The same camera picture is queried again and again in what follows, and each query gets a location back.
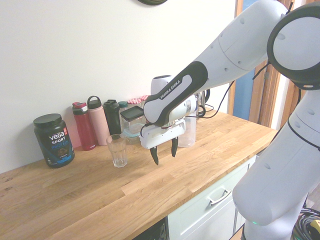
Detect yellow power box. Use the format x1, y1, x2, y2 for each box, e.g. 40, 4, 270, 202
307, 219, 320, 240

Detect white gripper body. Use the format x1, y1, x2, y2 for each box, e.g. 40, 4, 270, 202
139, 118, 187, 151

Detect black Vega protein tub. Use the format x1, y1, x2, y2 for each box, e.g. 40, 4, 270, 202
33, 113, 76, 169

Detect silver drawer handle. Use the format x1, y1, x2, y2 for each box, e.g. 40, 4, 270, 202
206, 187, 232, 206

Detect dark red water bottle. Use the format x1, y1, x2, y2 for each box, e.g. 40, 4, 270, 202
71, 101, 97, 152

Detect glass container with black lid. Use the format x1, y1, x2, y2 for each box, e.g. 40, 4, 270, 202
119, 105, 146, 138

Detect blue door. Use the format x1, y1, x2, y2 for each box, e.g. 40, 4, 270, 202
233, 71, 256, 123

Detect pale green cabinet drawer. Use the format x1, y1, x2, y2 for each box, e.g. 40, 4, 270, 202
166, 154, 258, 240

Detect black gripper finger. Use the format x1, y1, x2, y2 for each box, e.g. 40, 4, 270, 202
170, 136, 179, 158
149, 146, 160, 166

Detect coiled black floor cables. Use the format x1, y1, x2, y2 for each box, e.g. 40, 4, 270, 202
292, 206, 320, 240

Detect clear bottle with teal lid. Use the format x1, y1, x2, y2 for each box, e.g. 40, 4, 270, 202
117, 100, 130, 118

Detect dark under-counter appliance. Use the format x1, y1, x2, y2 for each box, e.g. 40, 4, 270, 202
128, 216, 170, 240

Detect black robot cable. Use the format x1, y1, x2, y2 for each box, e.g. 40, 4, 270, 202
186, 59, 273, 120

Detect clear drinking glass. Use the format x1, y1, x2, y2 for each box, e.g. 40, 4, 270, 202
105, 133, 129, 169

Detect glass container with teal lid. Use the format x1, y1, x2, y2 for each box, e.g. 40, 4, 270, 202
121, 129, 142, 145

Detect black shaker bottle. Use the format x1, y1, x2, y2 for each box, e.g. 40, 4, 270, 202
102, 99, 123, 137

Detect glass electric kettle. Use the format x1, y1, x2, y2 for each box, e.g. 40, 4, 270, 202
193, 88, 212, 114

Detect wooden door frame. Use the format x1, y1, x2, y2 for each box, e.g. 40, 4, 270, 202
233, 0, 305, 132

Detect black round wall clock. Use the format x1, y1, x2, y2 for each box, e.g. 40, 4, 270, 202
136, 0, 169, 6

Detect pink water bottle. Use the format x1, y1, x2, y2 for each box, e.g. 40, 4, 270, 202
86, 95, 111, 147

